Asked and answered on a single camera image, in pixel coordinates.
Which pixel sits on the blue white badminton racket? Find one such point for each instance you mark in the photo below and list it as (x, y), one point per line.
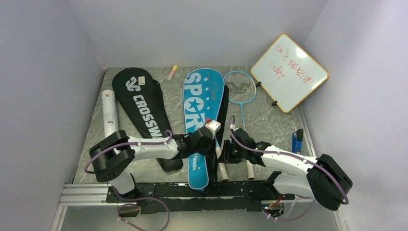
(242, 89)

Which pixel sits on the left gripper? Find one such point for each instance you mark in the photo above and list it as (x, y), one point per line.
(210, 144)

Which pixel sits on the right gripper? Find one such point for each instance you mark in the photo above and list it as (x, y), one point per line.
(226, 157)

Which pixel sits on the white dry erase board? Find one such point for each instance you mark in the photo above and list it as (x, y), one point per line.
(287, 73)

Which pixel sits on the black racket cover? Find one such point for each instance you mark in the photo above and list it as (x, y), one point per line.
(142, 99)

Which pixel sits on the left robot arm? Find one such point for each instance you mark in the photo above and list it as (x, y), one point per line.
(111, 156)

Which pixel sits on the blue black stapler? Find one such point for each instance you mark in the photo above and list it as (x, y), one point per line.
(297, 139)

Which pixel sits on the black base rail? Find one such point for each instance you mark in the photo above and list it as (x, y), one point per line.
(179, 197)

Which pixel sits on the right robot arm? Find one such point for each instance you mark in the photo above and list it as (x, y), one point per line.
(320, 178)

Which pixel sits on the white shuttlecock tube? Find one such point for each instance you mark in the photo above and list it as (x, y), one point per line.
(109, 112)

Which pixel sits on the blue racket cover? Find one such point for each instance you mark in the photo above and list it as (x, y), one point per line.
(203, 91)

